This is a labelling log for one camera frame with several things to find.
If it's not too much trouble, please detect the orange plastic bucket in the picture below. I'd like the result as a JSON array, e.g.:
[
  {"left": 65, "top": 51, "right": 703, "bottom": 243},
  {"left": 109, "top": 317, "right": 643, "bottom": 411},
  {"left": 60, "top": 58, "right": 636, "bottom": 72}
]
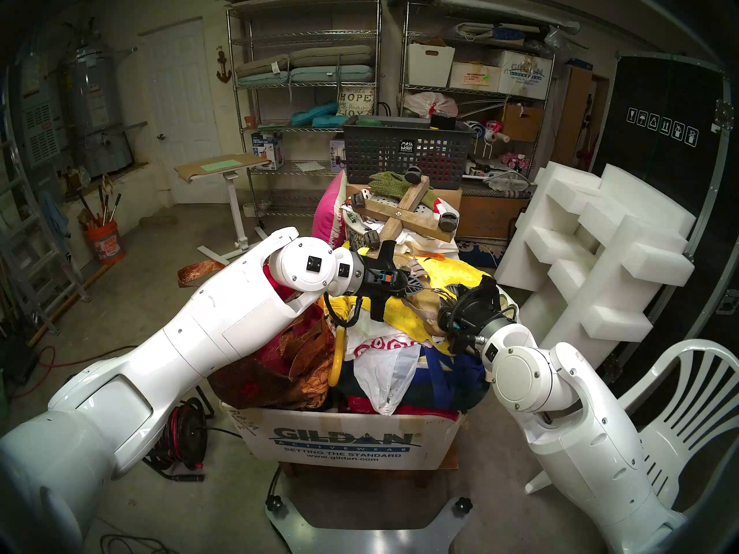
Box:
[{"left": 85, "top": 219, "right": 125, "bottom": 265}]

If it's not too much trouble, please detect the orange patterned ribbon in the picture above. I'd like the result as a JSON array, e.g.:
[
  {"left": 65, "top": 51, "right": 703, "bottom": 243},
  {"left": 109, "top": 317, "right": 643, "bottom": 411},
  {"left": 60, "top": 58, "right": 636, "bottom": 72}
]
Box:
[{"left": 177, "top": 260, "right": 226, "bottom": 288}]

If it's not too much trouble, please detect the white labelled cardboard box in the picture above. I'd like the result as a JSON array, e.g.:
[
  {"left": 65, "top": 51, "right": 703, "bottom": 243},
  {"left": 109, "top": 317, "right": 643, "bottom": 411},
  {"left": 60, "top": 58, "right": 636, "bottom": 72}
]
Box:
[{"left": 449, "top": 61, "right": 502, "bottom": 93}]

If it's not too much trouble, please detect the white handled storage bin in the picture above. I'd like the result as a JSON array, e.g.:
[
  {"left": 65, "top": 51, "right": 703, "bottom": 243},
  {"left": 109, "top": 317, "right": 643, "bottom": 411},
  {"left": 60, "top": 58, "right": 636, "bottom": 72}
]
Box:
[{"left": 407, "top": 43, "right": 456, "bottom": 88}]

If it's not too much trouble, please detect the dark plastic mesh basket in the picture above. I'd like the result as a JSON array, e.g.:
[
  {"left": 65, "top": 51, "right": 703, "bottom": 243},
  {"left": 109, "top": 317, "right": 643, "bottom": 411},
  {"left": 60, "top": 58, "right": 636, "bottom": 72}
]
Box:
[{"left": 342, "top": 115, "right": 475, "bottom": 191}]

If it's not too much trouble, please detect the Hope print pillow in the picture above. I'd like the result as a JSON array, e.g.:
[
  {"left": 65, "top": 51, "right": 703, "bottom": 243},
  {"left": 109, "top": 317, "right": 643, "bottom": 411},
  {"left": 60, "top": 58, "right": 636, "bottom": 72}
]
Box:
[{"left": 337, "top": 85, "right": 376, "bottom": 118}]

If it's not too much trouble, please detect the white foam packing insert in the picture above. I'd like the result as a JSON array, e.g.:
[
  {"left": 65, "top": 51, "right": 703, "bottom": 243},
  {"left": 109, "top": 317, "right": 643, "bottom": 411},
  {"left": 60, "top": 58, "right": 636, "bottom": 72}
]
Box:
[{"left": 495, "top": 160, "right": 697, "bottom": 368}]

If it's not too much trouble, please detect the brown wooden chest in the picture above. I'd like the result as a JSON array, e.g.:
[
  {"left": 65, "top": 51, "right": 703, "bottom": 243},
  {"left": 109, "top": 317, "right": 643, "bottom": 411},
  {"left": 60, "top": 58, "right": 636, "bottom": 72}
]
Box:
[{"left": 456, "top": 181, "right": 535, "bottom": 242}]

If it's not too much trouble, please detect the pink white pillow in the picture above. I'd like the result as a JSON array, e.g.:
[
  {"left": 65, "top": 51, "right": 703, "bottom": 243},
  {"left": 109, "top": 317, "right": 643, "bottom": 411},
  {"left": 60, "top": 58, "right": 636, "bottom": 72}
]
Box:
[{"left": 311, "top": 171, "right": 348, "bottom": 248}]

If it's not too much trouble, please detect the white panel door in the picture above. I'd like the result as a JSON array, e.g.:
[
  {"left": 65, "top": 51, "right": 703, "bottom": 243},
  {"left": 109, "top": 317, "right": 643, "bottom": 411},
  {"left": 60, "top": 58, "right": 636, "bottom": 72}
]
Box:
[{"left": 139, "top": 17, "right": 223, "bottom": 204}]

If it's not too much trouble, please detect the white overbed table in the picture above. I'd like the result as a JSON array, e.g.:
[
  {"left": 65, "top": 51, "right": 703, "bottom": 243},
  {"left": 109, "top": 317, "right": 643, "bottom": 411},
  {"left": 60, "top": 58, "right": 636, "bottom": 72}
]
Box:
[{"left": 174, "top": 154, "right": 272, "bottom": 266}]

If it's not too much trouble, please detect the yellow plastic handle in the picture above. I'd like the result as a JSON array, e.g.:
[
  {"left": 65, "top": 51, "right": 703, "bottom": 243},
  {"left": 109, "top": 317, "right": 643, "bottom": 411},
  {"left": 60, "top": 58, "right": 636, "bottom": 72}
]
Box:
[{"left": 330, "top": 327, "right": 346, "bottom": 386}]

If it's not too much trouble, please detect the brown wooden cabinet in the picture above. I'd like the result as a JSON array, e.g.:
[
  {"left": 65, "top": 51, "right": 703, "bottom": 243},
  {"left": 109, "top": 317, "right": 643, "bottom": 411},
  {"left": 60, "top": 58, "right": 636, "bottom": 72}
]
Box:
[{"left": 551, "top": 65, "right": 611, "bottom": 173}]

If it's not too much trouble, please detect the blue white product box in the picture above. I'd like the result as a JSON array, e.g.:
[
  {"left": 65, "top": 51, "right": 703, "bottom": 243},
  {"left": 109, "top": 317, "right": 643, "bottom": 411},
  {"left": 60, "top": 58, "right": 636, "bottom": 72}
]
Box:
[{"left": 251, "top": 132, "right": 285, "bottom": 171}]

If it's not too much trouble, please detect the pale plastic shelf bag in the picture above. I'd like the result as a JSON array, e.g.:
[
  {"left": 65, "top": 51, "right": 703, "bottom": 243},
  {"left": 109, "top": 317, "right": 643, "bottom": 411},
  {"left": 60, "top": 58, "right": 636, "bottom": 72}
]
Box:
[{"left": 403, "top": 91, "right": 460, "bottom": 119}]

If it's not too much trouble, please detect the blue white patterned cloth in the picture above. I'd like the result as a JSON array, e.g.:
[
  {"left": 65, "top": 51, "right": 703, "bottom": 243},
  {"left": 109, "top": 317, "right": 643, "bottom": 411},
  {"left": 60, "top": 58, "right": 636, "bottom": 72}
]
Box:
[{"left": 459, "top": 238, "right": 504, "bottom": 269}]

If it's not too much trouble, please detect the tan seat cushion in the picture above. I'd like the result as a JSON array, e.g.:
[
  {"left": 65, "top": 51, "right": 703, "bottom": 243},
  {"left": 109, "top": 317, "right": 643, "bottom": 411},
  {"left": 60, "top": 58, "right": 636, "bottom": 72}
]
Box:
[{"left": 235, "top": 45, "right": 374, "bottom": 78}]

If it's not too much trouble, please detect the red black cord reel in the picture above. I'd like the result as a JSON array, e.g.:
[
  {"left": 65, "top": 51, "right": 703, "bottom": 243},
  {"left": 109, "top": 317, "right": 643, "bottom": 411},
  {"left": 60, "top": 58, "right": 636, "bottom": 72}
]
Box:
[{"left": 143, "top": 400, "right": 208, "bottom": 483}]

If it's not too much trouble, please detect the grey furnace unit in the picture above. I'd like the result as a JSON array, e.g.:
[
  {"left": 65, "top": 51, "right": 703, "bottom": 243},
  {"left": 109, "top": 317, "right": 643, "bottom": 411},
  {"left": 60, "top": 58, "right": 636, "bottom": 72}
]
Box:
[{"left": 20, "top": 91, "right": 61, "bottom": 167}]

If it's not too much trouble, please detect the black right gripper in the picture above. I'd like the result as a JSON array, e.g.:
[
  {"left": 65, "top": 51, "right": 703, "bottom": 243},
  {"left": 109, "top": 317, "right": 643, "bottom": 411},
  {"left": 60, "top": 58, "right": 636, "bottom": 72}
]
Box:
[{"left": 446, "top": 276, "right": 514, "bottom": 339}]

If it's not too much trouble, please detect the tan flower strap sandal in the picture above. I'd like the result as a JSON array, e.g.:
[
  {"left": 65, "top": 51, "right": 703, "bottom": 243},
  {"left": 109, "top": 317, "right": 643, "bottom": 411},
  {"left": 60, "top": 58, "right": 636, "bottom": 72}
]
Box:
[{"left": 401, "top": 256, "right": 462, "bottom": 340}]

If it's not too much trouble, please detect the red fabric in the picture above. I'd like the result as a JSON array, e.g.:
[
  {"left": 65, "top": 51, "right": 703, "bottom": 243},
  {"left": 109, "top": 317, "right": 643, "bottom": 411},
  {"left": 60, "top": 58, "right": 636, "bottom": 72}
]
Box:
[{"left": 346, "top": 396, "right": 461, "bottom": 422}]

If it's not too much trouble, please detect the flat brown cardboard box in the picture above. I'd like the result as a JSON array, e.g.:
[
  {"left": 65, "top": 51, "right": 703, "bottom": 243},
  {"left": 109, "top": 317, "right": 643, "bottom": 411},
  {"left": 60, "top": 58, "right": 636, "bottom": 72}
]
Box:
[{"left": 345, "top": 182, "right": 464, "bottom": 213}]

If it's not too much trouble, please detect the small white Gildan box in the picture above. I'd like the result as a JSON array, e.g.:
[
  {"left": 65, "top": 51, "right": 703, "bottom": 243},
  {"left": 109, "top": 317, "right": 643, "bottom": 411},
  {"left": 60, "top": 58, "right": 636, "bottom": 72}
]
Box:
[{"left": 497, "top": 50, "right": 554, "bottom": 100}]

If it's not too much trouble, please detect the large Gildan activewear carton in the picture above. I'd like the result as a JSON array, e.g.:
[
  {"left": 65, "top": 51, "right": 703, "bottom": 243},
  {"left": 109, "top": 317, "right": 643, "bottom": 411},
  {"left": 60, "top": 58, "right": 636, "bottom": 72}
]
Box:
[{"left": 222, "top": 406, "right": 468, "bottom": 471}]

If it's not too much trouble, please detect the wooden cross caster dolly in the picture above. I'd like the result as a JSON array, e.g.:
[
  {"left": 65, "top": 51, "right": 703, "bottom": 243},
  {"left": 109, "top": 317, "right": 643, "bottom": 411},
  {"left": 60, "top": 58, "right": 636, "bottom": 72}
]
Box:
[{"left": 349, "top": 166, "right": 460, "bottom": 250}]

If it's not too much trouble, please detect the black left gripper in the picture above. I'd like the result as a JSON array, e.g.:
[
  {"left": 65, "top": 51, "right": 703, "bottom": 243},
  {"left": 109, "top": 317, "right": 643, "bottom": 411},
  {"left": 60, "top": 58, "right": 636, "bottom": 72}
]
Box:
[{"left": 361, "top": 240, "right": 427, "bottom": 323}]

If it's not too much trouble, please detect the teal blue cushion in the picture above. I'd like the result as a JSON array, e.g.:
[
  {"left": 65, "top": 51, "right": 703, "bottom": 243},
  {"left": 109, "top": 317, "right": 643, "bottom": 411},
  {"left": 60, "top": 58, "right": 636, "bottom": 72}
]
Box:
[{"left": 290, "top": 102, "right": 350, "bottom": 128}]

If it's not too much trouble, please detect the red floor cord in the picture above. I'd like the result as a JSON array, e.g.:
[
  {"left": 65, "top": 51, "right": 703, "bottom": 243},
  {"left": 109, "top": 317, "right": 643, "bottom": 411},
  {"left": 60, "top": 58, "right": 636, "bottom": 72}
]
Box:
[{"left": 12, "top": 344, "right": 139, "bottom": 400}]

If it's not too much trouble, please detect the white red-target plastic bag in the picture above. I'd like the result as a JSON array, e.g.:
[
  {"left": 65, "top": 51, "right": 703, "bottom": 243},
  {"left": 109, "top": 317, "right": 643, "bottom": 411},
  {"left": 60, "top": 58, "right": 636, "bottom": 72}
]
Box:
[{"left": 346, "top": 313, "right": 425, "bottom": 416}]

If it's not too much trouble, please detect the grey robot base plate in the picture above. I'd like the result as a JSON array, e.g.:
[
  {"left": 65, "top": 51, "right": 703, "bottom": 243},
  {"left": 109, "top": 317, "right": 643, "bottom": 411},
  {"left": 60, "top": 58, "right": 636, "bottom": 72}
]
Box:
[{"left": 266, "top": 481, "right": 474, "bottom": 554}]

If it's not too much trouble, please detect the white plastic chair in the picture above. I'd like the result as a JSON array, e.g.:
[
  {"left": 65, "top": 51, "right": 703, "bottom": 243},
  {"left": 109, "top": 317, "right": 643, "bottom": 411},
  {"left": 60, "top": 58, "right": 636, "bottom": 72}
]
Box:
[{"left": 524, "top": 338, "right": 739, "bottom": 513}]

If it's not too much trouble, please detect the chrome wire shelf rack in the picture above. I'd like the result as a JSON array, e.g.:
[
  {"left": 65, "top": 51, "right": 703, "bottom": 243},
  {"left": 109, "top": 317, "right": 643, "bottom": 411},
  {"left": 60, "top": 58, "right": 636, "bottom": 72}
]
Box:
[
  {"left": 398, "top": 0, "right": 556, "bottom": 173},
  {"left": 226, "top": 0, "right": 383, "bottom": 219}
]

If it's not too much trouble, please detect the black flight case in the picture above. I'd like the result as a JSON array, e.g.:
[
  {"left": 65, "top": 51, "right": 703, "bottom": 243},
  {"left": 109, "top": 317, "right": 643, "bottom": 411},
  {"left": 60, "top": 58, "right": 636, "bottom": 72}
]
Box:
[{"left": 589, "top": 51, "right": 739, "bottom": 380}]

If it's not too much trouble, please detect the yellow towel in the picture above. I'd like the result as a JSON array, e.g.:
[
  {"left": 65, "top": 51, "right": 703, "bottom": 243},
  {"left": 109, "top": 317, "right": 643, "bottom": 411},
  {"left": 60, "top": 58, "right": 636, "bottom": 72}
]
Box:
[{"left": 323, "top": 244, "right": 495, "bottom": 357}]

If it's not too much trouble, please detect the green knit glove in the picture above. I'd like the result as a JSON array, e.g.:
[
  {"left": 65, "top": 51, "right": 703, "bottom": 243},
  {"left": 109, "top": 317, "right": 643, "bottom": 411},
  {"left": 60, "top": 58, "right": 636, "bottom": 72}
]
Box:
[{"left": 368, "top": 171, "right": 439, "bottom": 210}]

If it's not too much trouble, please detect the grey water heater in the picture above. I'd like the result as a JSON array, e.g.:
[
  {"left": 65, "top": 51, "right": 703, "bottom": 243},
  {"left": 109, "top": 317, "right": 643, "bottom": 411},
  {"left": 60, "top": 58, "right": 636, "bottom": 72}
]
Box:
[{"left": 64, "top": 45, "right": 133, "bottom": 178}]

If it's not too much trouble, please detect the aluminium ladder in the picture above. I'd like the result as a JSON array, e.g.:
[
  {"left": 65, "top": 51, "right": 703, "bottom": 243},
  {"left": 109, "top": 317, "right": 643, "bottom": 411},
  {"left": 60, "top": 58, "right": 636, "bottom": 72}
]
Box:
[{"left": 0, "top": 68, "right": 90, "bottom": 335}]

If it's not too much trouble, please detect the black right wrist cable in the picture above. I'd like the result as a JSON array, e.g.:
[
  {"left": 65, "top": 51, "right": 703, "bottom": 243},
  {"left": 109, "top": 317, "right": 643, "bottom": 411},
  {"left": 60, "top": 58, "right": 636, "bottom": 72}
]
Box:
[{"left": 437, "top": 286, "right": 520, "bottom": 351}]

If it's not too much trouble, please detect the mint seat cushion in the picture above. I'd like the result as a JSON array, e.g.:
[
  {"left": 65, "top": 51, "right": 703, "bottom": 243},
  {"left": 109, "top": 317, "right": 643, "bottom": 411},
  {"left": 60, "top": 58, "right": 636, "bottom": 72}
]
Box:
[{"left": 237, "top": 65, "right": 375, "bottom": 87}]

